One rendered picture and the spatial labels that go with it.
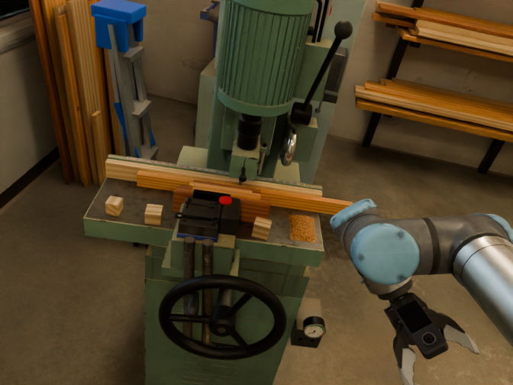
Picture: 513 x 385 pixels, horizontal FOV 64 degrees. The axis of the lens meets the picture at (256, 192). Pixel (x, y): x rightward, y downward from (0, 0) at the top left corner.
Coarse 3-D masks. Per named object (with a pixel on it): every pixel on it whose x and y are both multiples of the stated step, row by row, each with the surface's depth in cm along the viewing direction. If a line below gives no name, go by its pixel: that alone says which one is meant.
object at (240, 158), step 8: (232, 152) 101; (240, 152) 102; (248, 152) 102; (256, 152) 103; (232, 160) 101; (240, 160) 101; (248, 160) 101; (256, 160) 101; (232, 168) 103; (240, 168) 103; (248, 168) 103; (256, 168) 103; (232, 176) 104; (248, 176) 104
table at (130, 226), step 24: (120, 192) 108; (144, 192) 110; (168, 192) 112; (96, 216) 100; (120, 216) 101; (144, 216) 103; (168, 216) 104; (288, 216) 112; (312, 216) 114; (120, 240) 103; (144, 240) 102; (168, 240) 102; (240, 240) 102; (264, 240) 103; (288, 240) 104; (168, 264) 95; (312, 264) 106
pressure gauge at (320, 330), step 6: (312, 318) 112; (318, 318) 112; (306, 324) 112; (312, 324) 110; (318, 324) 110; (324, 324) 113; (306, 330) 112; (312, 330) 112; (318, 330) 112; (324, 330) 112; (312, 336) 114; (318, 336) 114
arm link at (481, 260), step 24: (456, 216) 64; (480, 216) 63; (432, 240) 61; (456, 240) 60; (480, 240) 57; (504, 240) 57; (456, 264) 58; (480, 264) 53; (504, 264) 51; (480, 288) 52; (504, 288) 48; (504, 312) 47; (504, 336) 48
